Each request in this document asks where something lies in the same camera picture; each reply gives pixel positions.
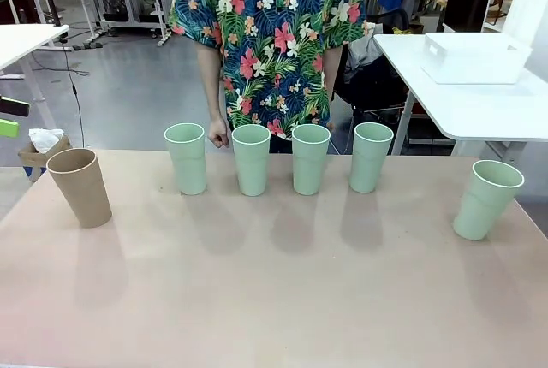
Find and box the light green cup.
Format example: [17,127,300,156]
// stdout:
[452,159,526,241]
[291,123,331,196]
[231,123,271,197]
[164,122,207,196]
[348,122,395,194]

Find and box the white plastic basket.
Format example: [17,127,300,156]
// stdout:
[420,32,534,86]

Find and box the person's right forearm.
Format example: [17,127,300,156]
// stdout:
[195,40,229,126]

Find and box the person's right hand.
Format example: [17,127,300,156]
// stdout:
[206,117,232,148]

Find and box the crumpled white paper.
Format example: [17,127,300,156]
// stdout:
[28,128,65,154]

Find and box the cardboard box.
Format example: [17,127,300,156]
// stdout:
[17,134,73,183]

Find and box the white table with legs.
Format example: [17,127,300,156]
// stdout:
[0,24,71,121]

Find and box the brown cup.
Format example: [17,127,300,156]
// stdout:
[45,148,113,229]

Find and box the person in floral shirt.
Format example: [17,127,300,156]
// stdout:
[168,0,376,142]

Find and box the black office chair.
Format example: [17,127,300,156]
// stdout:
[342,8,412,155]

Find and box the white rounded side table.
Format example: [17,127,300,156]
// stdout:
[372,33,548,157]

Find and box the black monitor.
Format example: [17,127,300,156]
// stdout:
[443,0,493,33]

